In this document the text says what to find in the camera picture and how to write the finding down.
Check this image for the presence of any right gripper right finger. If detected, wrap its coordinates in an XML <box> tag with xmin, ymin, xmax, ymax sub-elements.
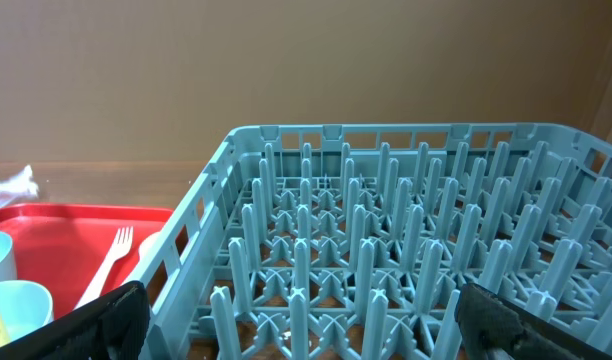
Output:
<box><xmin>454</xmin><ymin>283</ymin><xmax>611</xmax><ymax>360</ymax></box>

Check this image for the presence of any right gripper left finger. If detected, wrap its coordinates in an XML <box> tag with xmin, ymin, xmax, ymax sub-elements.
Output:
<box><xmin>0</xmin><ymin>281</ymin><xmax>151</xmax><ymax>360</ymax></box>

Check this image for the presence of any light blue bowl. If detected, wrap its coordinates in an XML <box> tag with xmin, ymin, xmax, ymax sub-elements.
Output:
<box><xmin>0</xmin><ymin>280</ymin><xmax>54</xmax><ymax>341</ymax></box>

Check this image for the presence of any white napkin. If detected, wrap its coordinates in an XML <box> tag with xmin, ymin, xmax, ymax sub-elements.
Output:
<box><xmin>0</xmin><ymin>165</ymin><xmax>39</xmax><ymax>208</ymax></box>

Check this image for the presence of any grey dishwasher rack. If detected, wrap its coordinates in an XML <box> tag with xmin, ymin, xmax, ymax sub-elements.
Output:
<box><xmin>131</xmin><ymin>123</ymin><xmax>612</xmax><ymax>359</ymax></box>

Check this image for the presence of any white plastic fork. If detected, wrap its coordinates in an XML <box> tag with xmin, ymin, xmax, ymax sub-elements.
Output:
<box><xmin>75</xmin><ymin>227</ymin><xmax>134</xmax><ymax>309</ymax></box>

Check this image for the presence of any white plastic spoon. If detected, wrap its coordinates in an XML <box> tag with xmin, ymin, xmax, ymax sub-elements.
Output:
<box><xmin>138</xmin><ymin>232</ymin><xmax>160</xmax><ymax>260</ymax></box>

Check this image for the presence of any red serving tray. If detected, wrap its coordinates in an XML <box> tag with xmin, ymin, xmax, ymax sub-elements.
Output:
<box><xmin>0</xmin><ymin>203</ymin><xmax>173</xmax><ymax>319</ymax></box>

